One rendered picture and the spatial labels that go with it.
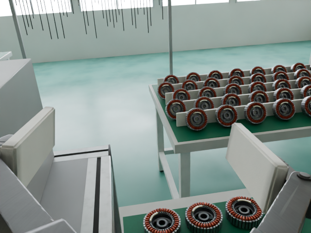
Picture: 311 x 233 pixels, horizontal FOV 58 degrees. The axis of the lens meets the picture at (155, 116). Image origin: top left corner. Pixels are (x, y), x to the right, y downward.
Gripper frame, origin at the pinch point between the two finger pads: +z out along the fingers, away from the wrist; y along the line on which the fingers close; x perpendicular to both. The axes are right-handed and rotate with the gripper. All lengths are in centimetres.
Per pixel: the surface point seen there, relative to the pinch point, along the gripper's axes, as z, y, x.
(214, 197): 64, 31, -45
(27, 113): 24.4, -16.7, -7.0
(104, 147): 36.7, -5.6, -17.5
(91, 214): 17.8, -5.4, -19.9
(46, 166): 28.2, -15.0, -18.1
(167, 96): 147, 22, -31
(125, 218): 57, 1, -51
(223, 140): 102, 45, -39
